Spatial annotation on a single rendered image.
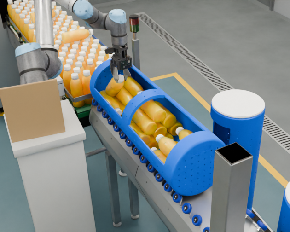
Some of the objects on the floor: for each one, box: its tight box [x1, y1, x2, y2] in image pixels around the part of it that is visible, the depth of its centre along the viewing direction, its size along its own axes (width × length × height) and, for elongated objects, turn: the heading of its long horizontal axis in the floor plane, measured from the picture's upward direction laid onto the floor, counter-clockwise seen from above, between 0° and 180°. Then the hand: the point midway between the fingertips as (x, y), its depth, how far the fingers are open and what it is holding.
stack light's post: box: [132, 38, 140, 71], centre depth 323 cm, size 4×4×110 cm
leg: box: [105, 151, 122, 227], centre depth 286 cm, size 6×6×63 cm
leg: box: [128, 177, 139, 220], centre depth 292 cm, size 6×6×63 cm
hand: (120, 78), depth 220 cm, fingers closed on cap, 4 cm apart
